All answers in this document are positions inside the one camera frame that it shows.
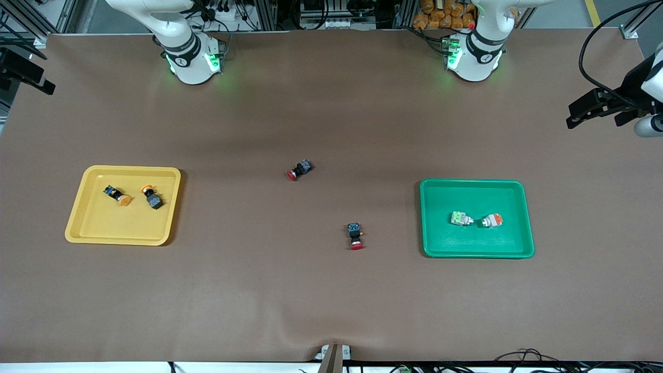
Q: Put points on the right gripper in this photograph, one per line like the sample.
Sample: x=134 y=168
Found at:
x=20 y=68

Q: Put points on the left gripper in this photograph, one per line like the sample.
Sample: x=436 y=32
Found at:
x=628 y=89

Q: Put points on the yellow mushroom push button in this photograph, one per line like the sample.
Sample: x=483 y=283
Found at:
x=124 y=200
x=154 y=201

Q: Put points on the orange-capped white switch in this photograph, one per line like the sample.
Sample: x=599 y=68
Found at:
x=494 y=220

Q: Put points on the green button with green label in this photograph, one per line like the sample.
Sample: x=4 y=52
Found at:
x=458 y=218

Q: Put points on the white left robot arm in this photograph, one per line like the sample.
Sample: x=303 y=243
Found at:
x=476 y=57

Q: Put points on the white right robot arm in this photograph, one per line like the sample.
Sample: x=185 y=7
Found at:
x=189 y=67

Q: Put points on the yellow plastic tray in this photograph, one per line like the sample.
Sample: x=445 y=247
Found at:
x=103 y=228

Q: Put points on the green plastic tray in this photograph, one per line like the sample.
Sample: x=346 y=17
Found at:
x=466 y=243

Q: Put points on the orange packets pile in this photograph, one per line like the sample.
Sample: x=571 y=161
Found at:
x=435 y=18

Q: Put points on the white power strip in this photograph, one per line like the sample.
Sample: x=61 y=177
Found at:
x=228 y=13

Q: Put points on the red mushroom push button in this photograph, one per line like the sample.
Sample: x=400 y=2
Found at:
x=355 y=230
x=300 y=168

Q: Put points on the brown table mat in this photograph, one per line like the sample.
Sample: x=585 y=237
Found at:
x=331 y=300

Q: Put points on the aluminium corner bracket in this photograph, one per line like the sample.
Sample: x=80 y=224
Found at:
x=630 y=32
x=40 y=42

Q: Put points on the aluminium frame post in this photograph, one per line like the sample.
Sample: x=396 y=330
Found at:
x=265 y=15
x=406 y=14

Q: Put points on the metal bracket with post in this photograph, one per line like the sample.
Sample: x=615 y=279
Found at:
x=331 y=360

